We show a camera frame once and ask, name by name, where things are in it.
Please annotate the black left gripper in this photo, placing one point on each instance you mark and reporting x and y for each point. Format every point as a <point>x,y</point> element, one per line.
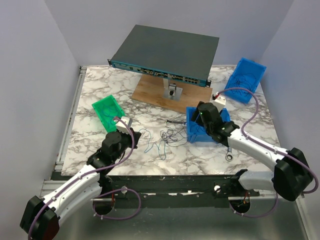
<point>136,135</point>

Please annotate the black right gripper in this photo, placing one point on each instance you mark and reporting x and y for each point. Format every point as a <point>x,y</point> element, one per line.
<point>197,111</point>

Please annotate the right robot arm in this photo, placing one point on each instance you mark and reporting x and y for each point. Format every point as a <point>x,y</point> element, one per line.
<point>288,173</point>

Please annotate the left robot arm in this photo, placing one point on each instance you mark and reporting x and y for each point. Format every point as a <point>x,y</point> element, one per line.
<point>43,217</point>

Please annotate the near blue plastic bin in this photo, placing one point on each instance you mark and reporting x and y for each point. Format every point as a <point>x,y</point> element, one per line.
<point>195,132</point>

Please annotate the blue plastic bin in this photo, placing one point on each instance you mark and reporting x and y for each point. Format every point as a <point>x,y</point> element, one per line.
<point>247,75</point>
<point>195,132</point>

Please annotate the black T-shaped tool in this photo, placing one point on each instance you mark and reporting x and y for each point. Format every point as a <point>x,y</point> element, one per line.
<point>174,122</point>

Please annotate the green plastic bin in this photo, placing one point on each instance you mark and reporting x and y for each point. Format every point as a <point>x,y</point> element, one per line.
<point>106,109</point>

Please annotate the brown wooden board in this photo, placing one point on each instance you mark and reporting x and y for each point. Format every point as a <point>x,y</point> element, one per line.
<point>150,90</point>

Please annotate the silver ratchet wrench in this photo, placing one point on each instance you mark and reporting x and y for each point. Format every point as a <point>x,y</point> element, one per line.
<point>229,154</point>

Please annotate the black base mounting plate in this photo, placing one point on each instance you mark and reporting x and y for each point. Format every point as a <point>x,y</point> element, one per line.
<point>171,191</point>

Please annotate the far blue plastic bin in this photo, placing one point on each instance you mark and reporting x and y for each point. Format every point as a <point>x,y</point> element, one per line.
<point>247,75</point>

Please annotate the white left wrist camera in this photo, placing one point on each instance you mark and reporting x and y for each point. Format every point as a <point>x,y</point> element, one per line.
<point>122,125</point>

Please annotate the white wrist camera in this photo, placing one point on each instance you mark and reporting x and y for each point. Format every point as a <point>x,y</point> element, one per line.
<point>218,101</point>
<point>122,125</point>

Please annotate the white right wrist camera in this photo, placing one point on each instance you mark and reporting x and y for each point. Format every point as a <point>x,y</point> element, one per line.
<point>218,101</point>

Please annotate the grey metal bracket fixture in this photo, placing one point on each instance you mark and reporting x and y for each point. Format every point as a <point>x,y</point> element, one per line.
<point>171,90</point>

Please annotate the grey network switch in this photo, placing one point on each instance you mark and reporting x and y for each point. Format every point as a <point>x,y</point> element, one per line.
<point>169,54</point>

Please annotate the aluminium frame rail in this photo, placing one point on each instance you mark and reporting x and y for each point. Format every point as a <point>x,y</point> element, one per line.
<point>163,148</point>

